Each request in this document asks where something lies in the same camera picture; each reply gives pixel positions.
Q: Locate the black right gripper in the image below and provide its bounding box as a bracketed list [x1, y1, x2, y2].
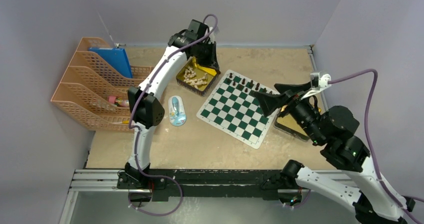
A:
[251, 81, 324, 144]

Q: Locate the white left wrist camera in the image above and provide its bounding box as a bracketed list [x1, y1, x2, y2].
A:
[208, 26, 219, 43]

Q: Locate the gold tin with dark pieces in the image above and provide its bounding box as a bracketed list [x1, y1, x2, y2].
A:
[274, 105, 310, 142]

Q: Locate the blue folder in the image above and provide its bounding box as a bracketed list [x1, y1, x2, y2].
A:
[88, 47, 133, 78]

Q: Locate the light blue round item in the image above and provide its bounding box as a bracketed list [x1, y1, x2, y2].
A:
[168, 95, 187, 127]

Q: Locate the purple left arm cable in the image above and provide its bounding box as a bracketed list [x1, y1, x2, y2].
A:
[127, 13, 220, 217]

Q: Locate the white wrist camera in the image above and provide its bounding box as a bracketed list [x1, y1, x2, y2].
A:
[301, 71, 332, 100]
[208, 26, 219, 43]

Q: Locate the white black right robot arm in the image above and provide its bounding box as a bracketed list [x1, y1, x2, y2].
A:
[253, 83, 415, 224]

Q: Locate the green white chess board mat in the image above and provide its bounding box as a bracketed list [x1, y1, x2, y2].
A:
[196, 70, 278, 149]

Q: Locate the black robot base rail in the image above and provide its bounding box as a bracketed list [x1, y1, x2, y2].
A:
[117, 168, 310, 206]

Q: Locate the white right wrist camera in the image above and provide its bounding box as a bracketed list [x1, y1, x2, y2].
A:
[301, 71, 332, 100]

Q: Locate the pink bottle in rack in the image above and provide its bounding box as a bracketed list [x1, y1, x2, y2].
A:
[107, 96, 130, 108]

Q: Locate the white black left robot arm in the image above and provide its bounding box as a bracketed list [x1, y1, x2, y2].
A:
[118, 19, 219, 189]

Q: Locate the orange plastic file rack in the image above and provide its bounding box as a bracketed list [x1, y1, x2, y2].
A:
[51, 37, 153, 132]

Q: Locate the gold tin with light pieces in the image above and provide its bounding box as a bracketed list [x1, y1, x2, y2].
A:
[176, 57, 221, 97]

